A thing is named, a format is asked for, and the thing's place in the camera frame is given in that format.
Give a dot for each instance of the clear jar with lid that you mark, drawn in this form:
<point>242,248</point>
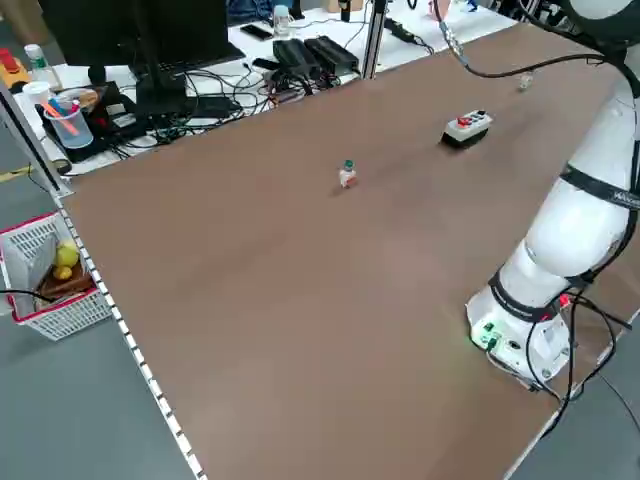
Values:
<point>283,21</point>

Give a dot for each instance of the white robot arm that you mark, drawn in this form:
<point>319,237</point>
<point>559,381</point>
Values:
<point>575,235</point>

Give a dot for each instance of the white basket with red rim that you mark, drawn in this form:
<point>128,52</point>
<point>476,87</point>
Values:
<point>65,316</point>

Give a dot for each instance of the black smartphone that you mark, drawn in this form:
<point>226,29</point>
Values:
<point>256,31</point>

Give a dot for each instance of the white paper cup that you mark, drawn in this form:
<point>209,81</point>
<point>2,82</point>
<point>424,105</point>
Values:
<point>36,94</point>

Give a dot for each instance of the small yellow lemon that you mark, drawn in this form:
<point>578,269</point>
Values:
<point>63,272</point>

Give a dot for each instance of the large yellow lemon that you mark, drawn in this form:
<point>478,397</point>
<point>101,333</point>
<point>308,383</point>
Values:
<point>67,254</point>

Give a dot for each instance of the brown wooden box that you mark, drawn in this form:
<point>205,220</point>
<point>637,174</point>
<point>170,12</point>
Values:
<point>67,286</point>

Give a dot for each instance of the black power adapter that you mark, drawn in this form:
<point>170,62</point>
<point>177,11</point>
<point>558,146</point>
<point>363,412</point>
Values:
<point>331,54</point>
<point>296,59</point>

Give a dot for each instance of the black computer monitor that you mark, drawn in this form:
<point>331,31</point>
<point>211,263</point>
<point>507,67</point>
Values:
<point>100,30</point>

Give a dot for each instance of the slotted table edge rail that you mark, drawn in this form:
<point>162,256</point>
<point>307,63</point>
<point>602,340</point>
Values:
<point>131,345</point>

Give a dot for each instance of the white bottle with green label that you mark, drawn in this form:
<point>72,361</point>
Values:
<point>36,62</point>

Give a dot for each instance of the aluminium profile post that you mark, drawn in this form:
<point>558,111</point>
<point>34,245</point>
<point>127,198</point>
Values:
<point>374,40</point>

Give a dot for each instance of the grey multi-button control box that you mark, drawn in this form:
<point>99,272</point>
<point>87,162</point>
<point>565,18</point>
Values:
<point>465,132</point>

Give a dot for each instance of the black power strip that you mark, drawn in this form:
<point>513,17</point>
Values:
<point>400,30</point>

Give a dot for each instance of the clear plastic measuring cup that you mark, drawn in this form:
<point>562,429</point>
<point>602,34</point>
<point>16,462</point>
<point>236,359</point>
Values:
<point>70,133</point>

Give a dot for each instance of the green push button switch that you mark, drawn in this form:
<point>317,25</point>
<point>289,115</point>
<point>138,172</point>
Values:
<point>347,176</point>

